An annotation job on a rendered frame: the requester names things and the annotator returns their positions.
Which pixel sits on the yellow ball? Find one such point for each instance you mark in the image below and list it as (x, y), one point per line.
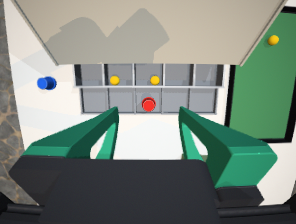
(114, 80)
(273, 40)
(155, 80)

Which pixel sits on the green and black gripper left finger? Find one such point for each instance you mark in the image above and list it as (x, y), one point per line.
(78, 140)

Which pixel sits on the red plug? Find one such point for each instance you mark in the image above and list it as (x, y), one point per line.
(148, 104)

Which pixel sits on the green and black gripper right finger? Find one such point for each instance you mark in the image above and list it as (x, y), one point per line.
(234, 158)

